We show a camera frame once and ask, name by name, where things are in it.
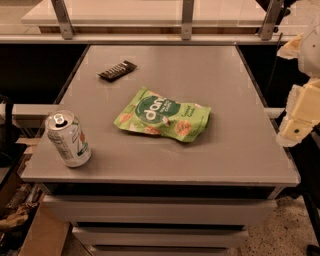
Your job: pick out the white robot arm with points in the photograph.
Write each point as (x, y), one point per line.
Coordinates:
(303, 102)

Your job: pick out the green rice chip bag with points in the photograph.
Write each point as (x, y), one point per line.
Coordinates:
(152, 114)

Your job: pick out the grey drawer cabinet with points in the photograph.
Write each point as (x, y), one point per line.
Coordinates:
(150, 196)

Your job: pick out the black snack bar wrapper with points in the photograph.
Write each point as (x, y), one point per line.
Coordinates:
(118, 71)

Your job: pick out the white soda can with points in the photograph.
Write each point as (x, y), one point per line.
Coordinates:
(65, 132)

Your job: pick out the white countertop behind glass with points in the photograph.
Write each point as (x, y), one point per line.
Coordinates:
(163, 12)

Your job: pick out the wooden board on floor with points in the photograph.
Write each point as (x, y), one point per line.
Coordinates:
(46, 236)

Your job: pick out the metal railing frame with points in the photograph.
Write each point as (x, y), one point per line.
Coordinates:
(47, 21)

